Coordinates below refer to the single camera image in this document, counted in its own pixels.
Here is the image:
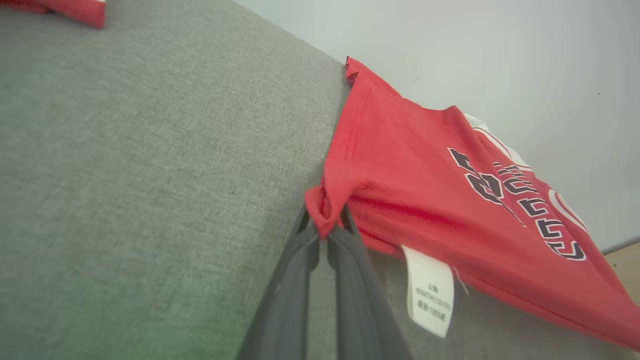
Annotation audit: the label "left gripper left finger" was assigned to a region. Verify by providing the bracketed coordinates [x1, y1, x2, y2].
[235, 205, 321, 360]

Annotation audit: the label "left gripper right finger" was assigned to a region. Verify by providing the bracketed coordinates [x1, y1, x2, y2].
[327, 204, 414, 360]

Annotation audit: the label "red white Bulls jersey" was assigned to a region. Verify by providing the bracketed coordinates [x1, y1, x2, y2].
[305, 56, 640, 351]

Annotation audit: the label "red Bulls 23 shorts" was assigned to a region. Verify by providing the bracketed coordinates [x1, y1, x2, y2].
[0, 0, 107, 29]

